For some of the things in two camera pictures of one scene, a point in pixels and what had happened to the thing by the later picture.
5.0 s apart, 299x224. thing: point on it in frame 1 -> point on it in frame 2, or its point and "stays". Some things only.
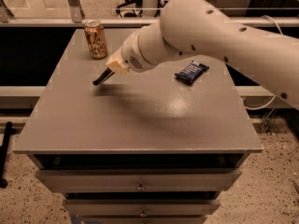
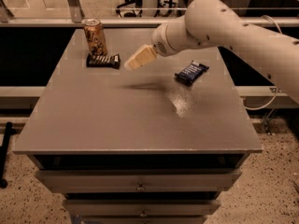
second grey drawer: [141, 207] stays
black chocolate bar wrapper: [106, 74] -> [104, 61]
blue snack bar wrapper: [192, 72] stays
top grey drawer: [139, 179] stays
